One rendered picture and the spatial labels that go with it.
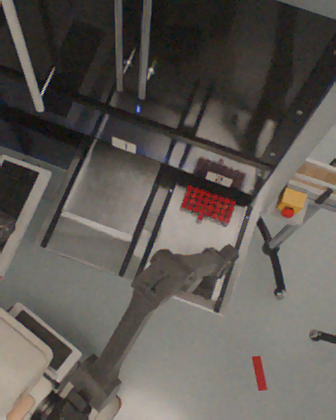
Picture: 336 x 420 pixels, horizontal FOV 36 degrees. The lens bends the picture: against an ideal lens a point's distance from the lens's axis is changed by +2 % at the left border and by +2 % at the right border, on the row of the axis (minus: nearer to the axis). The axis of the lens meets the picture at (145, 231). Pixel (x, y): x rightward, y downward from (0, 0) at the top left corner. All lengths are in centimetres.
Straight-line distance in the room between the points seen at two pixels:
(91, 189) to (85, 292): 91
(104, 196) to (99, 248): 19
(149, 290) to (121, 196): 80
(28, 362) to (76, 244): 63
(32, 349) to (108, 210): 70
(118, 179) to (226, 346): 115
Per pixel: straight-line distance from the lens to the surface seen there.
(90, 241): 177
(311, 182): 188
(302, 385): 272
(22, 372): 123
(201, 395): 260
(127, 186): 184
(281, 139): 143
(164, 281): 107
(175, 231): 179
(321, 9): 107
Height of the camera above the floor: 258
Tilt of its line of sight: 72 degrees down
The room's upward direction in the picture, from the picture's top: 8 degrees clockwise
